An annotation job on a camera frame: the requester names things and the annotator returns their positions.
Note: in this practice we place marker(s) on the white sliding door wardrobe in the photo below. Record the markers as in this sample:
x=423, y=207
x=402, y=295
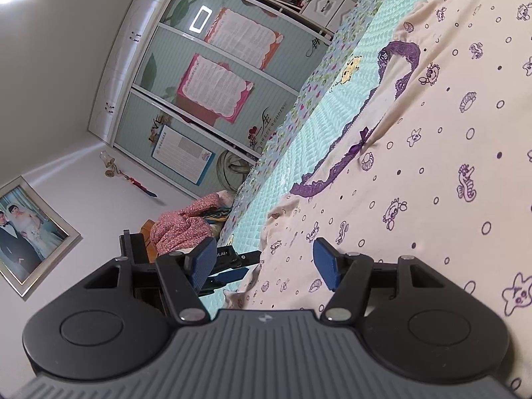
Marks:
x=166, y=50

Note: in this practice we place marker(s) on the striped colourful cloth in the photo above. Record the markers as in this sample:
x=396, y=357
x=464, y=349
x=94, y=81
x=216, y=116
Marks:
x=216, y=215

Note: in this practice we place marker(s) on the pink floral garment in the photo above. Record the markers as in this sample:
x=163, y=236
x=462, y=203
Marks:
x=178, y=226

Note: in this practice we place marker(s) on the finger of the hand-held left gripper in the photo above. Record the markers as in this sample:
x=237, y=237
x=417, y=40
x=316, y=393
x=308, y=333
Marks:
x=228, y=278
x=241, y=257

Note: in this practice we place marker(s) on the white drawer cabinet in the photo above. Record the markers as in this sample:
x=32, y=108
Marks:
x=326, y=6

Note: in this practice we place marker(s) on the blue-bordered poster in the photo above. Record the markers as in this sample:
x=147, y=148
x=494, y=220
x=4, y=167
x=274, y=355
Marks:
x=183, y=153

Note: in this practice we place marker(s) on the red tassel ornament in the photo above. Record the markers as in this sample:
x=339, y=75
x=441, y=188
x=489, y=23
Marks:
x=139, y=185

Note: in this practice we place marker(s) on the pink printed pajama top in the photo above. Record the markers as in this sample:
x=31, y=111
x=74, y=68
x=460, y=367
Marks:
x=415, y=153

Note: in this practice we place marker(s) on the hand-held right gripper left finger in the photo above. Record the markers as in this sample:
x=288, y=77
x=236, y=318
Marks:
x=201, y=264

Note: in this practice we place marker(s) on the pink-bordered poster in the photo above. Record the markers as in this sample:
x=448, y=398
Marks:
x=216, y=89

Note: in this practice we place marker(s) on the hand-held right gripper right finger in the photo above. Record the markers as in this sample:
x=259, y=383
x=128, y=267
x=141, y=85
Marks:
x=326, y=266

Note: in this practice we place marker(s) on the orange-bordered poster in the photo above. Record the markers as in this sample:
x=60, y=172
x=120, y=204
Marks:
x=245, y=37

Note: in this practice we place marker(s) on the wall sconce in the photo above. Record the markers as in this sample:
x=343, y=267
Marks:
x=109, y=164

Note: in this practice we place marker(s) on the framed wedding photo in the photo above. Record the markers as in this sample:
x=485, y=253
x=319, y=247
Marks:
x=29, y=237

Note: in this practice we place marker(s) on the green quilted bee bedspread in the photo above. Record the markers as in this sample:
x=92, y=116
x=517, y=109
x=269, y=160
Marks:
x=291, y=153

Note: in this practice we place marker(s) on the white floor fan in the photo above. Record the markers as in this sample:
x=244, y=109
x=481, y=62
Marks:
x=235, y=168

